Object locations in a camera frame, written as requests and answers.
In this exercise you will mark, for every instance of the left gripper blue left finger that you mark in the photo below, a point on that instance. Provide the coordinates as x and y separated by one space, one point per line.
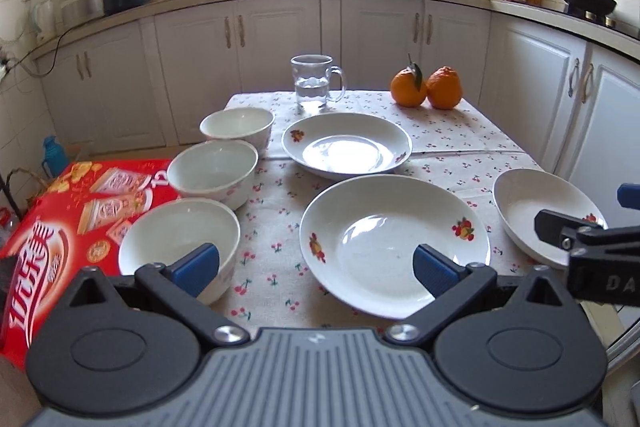
195 271

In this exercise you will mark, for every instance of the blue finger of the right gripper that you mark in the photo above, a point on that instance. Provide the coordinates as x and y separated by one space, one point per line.
628 196
559 230

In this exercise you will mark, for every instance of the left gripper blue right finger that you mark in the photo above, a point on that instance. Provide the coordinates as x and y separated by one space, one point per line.
434 271

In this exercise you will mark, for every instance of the small white fruit plate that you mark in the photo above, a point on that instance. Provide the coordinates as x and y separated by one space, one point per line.
521 193

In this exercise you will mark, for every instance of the large white fruit plate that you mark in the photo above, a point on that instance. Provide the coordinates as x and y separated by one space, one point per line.
358 238
337 146

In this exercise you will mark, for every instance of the white floral bowl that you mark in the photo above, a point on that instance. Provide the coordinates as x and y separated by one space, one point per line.
220 170
250 124

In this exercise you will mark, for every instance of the cherry print tablecloth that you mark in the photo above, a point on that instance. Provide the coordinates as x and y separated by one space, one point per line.
459 150

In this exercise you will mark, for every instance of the red milk tea carton box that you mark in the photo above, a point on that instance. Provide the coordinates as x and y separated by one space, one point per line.
80 220

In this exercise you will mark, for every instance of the bumpy orange without leaf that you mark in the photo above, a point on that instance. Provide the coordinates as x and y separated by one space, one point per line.
444 90

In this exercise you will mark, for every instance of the blue thermos jug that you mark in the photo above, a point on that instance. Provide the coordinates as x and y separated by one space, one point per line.
54 160

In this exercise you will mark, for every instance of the orange with green leaf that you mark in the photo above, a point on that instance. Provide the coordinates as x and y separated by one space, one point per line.
408 88

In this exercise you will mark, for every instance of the glass mug with water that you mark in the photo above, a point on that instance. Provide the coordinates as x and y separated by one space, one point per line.
318 81

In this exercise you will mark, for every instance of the white electric kettle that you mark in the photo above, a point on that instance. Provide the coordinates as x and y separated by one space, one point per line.
43 21

